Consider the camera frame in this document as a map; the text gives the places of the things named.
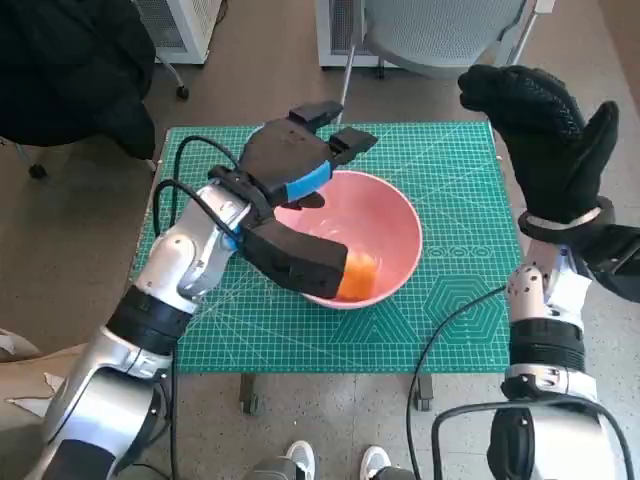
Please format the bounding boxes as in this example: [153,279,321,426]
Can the white grilled floor unit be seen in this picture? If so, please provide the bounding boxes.
[137,0,226,65]
[315,0,386,71]

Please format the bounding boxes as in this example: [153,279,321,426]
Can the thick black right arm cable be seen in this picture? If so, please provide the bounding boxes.
[430,394,634,480]

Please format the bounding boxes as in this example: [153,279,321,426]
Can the pink bowl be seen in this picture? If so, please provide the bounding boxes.
[272,170,424,311]

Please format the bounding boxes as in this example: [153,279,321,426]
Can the white shoe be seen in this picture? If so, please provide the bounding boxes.
[359,444,392,480]
[284,439,316,480]

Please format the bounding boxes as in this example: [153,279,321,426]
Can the rectangular orange toy bread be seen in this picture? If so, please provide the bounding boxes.
[337,252,384,302]

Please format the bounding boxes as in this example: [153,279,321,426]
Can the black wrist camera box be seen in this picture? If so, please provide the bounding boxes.
[238,219,350,300]
[574,224,640,304]

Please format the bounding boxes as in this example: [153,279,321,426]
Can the black table leg with caster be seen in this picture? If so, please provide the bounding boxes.
[238,372,259,415]
[413,372,434,412]

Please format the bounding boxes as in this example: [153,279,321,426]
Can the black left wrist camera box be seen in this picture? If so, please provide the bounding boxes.
[238,219,350,300]

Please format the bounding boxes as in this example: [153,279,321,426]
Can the brown cardboard sheet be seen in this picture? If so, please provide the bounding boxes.
[0,328,96,416]

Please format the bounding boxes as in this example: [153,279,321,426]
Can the green cutting mat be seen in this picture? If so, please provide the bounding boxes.
[130,121,526,374]

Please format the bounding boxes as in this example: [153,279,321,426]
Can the grey mesh chair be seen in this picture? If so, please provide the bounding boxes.
[335,0,544,126]

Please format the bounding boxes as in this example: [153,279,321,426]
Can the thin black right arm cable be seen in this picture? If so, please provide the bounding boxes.
[405,285,509,480]

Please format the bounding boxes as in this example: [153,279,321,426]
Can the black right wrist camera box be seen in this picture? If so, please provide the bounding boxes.
[574,224,640,304]

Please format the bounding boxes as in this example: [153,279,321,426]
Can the black gloved robot right hand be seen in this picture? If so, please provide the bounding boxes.
[458,64,620,226]

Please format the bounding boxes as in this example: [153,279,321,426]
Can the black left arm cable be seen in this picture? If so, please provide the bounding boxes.
[151,134,242,480]

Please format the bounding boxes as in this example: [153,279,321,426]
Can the bare black robot left hand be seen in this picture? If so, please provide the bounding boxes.
[242,100,379,211]

